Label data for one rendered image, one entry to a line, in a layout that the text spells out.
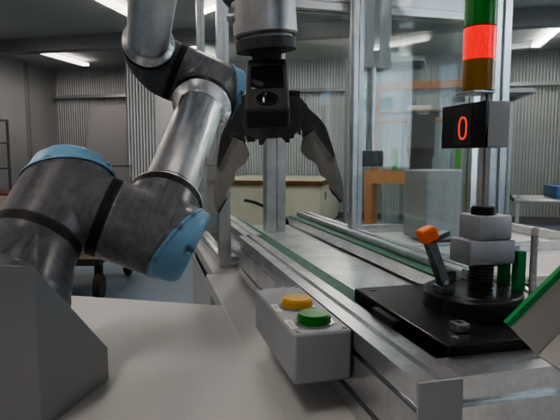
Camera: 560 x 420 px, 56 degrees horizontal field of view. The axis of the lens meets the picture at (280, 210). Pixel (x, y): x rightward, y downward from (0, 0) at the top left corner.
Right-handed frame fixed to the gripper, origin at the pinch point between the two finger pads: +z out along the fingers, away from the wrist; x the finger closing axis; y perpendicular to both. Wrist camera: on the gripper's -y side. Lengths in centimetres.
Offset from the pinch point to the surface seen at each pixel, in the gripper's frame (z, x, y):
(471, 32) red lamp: -21.8, -32.2, 22.8
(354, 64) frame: -24, -23, 79
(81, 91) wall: -112, 381, 1052
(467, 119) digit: -8.4, -30.8, 21.7
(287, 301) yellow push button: 12.5, 0.1, 3.1
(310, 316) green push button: 12.1, -2.5, -4.0
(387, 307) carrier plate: 13.4, -12.4, 0.2
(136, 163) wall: 31, 218, 782
